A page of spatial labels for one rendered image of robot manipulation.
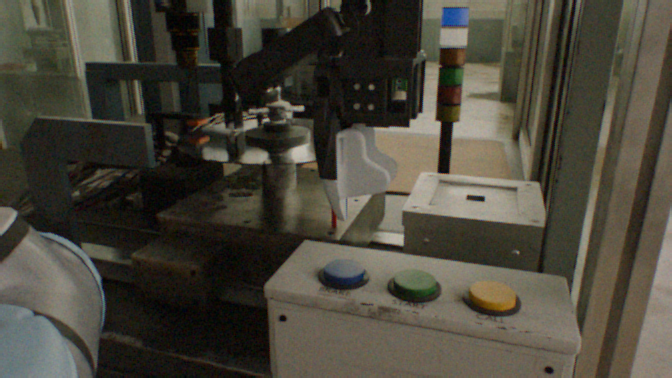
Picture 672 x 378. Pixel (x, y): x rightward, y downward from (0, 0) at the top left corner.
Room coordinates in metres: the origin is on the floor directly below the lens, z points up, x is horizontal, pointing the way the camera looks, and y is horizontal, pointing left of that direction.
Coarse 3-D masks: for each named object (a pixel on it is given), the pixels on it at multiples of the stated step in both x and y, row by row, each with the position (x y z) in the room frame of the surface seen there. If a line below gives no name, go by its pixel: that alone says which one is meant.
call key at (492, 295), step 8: (472, 288) 0.39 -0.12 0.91; (480, 288) 0.39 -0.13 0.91; (488, 288) 0.39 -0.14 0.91; (496, 288) 0.39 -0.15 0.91; (504, 288) 0.39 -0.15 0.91; (472, 296) 0.38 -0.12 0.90; (480, 296) 0.37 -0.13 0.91; (488, 296) 0.37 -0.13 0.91; (496, 296) 0.37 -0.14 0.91; (504, 296) 0.37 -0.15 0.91; (512, 296) 0.37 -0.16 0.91; (480, 304) 0.37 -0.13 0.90; (488, 304) 0.36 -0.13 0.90; (496, 304) 0.36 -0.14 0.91; (504, 304) 0.36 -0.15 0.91; (512, 304) 0.37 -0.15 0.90
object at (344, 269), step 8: (328, 264) 0.43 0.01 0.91; (336, 264) 0.43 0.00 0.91; (344, 264) 0.43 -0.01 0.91; (352, 264) 0.43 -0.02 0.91; (360, 264) 0.43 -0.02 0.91; (328, 272) 0.42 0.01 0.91; (336, 272) 0.42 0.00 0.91; (344, 272) 0.42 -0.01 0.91; (352, 272) 0.42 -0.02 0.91; (360, 272) 0.42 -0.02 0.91; (328, 280) 0.41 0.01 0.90; (336, 280) 0.41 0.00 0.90; (344, 280) 0.41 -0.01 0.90; (352, 280) 0.41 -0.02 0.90; (360, 280) 0.41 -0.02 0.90
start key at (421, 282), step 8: (400, 272) 0.42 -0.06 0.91; (408, 272) 0.42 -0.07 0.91; (416, 272) 0.42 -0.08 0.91; (424, 272) 0.42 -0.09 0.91; (400, 280) 0.40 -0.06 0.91; (408, 280) 0.40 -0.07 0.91; (416, 280) 0.40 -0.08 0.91; (424, 280) 0.40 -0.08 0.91; (432, 280) 0.40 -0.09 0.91; (400, 288) 0.39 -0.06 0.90; (408, 288) 0.39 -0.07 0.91; (416, 288) 0.39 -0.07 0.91; (424, 288) 0.39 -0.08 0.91; (432, 288) 0.39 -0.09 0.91; (416, 296) 0.38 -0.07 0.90; (424, 296) 0.39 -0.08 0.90
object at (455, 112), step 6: (438, 108) 0.85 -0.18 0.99; (444, 108) 0.84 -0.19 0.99; (450, 108) 0.84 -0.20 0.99; (456, 108) 0.84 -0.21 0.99; (438, 114) 0.85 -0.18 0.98; (444, 114) 0.84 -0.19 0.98; (450, 114) 0.84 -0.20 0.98; (456, 114) 0.84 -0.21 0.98; (438, 120) 0.85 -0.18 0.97; (444, 120) 0.84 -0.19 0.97; (450, 120) 0.84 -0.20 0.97; (456, 120) 0.84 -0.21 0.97
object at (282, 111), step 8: (272, 104) 0.82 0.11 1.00; (280, 104) 0.82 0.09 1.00; (248, 112) 0.79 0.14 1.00; (256, 112) 0.79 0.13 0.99; (264, 112) 0.80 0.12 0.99; (272, 112) 0.80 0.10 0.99; (280, 112) 0.78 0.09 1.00; (288, 112) 0.82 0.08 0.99; (272, 120) 0.80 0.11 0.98; (280, 120) 0.80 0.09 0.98
